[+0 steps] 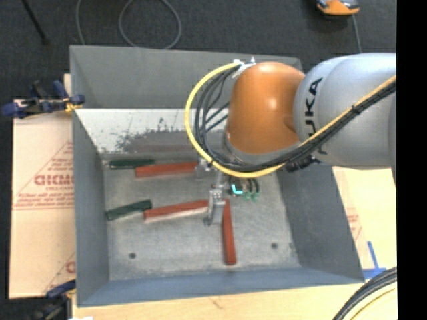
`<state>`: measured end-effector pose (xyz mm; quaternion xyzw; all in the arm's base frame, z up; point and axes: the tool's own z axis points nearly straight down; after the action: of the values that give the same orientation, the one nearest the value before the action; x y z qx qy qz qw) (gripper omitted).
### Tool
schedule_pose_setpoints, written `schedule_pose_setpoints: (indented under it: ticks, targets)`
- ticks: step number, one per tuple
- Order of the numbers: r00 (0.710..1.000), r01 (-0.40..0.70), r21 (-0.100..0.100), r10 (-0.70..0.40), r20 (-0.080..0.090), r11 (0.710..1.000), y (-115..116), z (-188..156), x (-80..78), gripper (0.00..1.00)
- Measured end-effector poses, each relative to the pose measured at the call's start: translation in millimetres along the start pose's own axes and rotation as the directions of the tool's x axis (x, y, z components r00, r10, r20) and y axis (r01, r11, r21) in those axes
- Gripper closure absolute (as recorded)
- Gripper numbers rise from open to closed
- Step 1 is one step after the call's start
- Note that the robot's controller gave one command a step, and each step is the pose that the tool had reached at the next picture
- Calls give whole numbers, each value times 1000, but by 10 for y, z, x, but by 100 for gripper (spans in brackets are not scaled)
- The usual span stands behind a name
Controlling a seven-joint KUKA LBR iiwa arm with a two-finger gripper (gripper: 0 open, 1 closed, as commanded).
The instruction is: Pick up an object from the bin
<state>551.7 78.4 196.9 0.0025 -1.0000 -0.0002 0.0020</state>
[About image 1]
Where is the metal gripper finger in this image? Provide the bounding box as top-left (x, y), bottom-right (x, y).
top-left (194, 157), bottom-right (214, 180)
top-left (202, 190), bottom-right (227, 228)

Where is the red-brown flat block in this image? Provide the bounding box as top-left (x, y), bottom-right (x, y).
top-left (134, 161), bottom-right (199, 179)
top-left (143, 199), bottom-right (211, 224)
top-left (221, 198), bottom-right (238, 267)

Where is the grey metal bin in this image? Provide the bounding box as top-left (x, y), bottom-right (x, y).
top-left (69, 45), bottom-right (366, 308)

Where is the dark green flat block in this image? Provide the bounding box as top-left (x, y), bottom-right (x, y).
top-left (105, 199), bottom-right (153, 221)
top-left (109, 159), bottom-right (156, 171)

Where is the brown cardboard board, red print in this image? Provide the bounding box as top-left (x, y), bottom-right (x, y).
top-left (7, 73), bottom-right (398, 300)

